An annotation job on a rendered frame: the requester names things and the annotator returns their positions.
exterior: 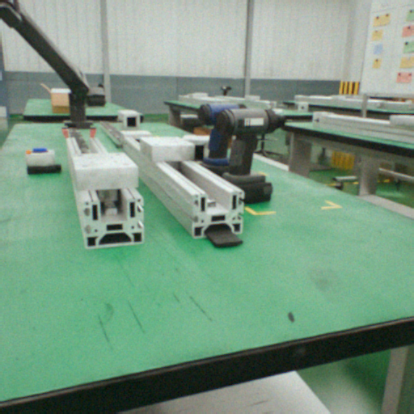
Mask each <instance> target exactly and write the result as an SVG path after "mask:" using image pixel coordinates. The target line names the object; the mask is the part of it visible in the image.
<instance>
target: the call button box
mask: <svg viewBox="0 0 414 414"><path fill-rule="evenodd" d="M31 152H32V154H27V153H25V162H26V163H27V174H28V175H43V174H56V170H61V164H55V154H54V150H46V151H32V150H31Z"/></svg>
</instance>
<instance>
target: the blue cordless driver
mask: <svg viewBox="0 0 414 414"><path fill-rule="evenodd" d="M227 109H252V108H247V106H246V105H243V104H235V103H226V104H202V105H201V106H200V107H199V108H198V113H197V116H198V121H199V123H200V124H201V125H207V126H213V128H212V129H211V130H210V135H209V145H208V149H209V156H208V157H204V158H203V163H200V164H199V165H200V166H202V167H203V168H206V169H207V170H209V171H210V172H211V173H213V174H215V175H217V176H219V177H221V178H222V174H223V173H229V169H230V164H229V163H228V162H229V157H230V156H229V155H227V152H228V145H229V139H230V137H231V136H222V135H221V134H220V133H219V132H218V128H217V117H218V114H219V113H220V111H221V110H227Z"/></svg>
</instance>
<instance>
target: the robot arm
mask: <svg viewBox="0 0 414 414"><path fill-rule="evenodd" d="M0 19H1V21H3V22H4V24H5V25H7V26H8V27H9V29H12V28H13V29H14V30H16V31H17V32H18V33H19V34H20V36H21V37H22V38H24V39H25V40H26V41H27V43H28V45H29V46H30V47H32V48H33V49H34V50H35V51H36V53H37V54H38V55H40V56H41V57H42V58H43V59H44V61H45V62H46V63H48V64H49V65H50V66H51V68H52V69H53V71H54V72H56V73H57V74H58V75H59V76H60V79H61V80H62V81H63V82H64V83H65V84H66V85H67V86H68V89H69V90H70V92H68V100H69V111H70V120H64V126H63V127H61V128H62V132H63V134H64V136H65V139H66V138H69V137H68V130H67V129H71V128H76V129H89V130H90V135H91V137H94V136H95V132H96V127H95V126H94V127H91V125H92V126H93V121H92V120H86V108H85V102H86V104H87V106H88V107H104V105H105V94H104V89H103V88H101V87H91V86H90V85H87V81H86V78H85V74H84V73H83V72H82V71H81V70H80V69H79V68H78V67H77V66H76V65H75V64H74V63H71V62H70V61H69V60H68V58H67V56H66V55H64V54H63V53H62V52H61V50H60V49H59V48H58V47H57V46H56V45H55V44H54V43H53V41H52V40H51V39H50V38H49V37H47V35H46V33H45V32H44V31H43V30H42V29H41V27H39V25H38V24H37V23H36V22H35V21H34V19H32V17H31V16H30V15H29V14H28V13H27V12H26V9H25V8H23V6H22V4H21V3H20V2H19V0H0Z"/></svg>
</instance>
